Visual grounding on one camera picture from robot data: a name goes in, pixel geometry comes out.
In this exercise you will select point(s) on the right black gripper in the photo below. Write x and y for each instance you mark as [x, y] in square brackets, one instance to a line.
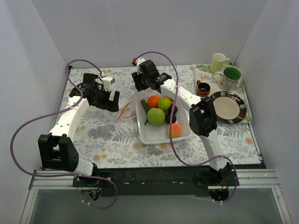
[137, 82]

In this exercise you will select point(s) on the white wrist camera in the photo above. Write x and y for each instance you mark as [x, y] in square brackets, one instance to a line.
[107, 82]
[137, 61]

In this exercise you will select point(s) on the fake peach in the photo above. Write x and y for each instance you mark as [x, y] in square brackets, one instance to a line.
[176, 130]

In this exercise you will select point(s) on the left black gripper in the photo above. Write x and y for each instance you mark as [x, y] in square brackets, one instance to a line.
[112, 101]

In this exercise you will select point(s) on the white plastic basket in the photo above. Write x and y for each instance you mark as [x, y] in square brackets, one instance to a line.
[150, 134]

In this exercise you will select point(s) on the floral table mat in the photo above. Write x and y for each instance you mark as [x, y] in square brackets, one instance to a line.
[110, 143]

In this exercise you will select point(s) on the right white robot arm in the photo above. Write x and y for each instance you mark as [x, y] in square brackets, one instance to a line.
[202, 115]

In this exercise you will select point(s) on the pale yellow mug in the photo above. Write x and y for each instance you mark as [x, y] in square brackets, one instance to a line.
[218, 61]

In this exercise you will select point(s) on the green floral mug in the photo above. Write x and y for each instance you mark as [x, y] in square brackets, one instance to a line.
[227, 79]

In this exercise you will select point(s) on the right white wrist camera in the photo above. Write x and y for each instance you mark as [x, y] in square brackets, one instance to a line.
[137, 61]

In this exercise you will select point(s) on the fake orange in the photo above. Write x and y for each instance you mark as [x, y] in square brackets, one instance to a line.
[152, 101]

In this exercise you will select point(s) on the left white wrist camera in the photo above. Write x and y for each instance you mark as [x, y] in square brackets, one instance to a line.
[107, 82]

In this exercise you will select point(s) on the small brown cup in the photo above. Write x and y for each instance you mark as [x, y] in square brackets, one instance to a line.
[202, 89]

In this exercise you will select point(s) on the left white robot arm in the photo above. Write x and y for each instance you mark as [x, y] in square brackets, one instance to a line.
[57, 150]

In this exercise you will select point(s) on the fake green cabbage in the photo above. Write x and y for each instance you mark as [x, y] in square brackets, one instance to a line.
[156, 116]

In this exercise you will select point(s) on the floral serving tray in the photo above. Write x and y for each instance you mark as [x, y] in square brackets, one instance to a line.
[202, 73]

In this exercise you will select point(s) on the fake green vegetable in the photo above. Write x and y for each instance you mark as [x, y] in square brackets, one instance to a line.
[146, 108]

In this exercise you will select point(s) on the fake green pear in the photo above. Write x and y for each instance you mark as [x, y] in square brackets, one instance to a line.
[164, 103]

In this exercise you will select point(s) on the clear zip top bag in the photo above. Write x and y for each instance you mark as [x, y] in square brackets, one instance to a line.
[123, 110]

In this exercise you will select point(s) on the aluminium frame rail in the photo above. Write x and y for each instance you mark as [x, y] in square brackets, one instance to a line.
[175, 195]

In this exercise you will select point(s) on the striped rim plate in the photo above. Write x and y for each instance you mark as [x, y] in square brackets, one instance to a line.
[229, 107]

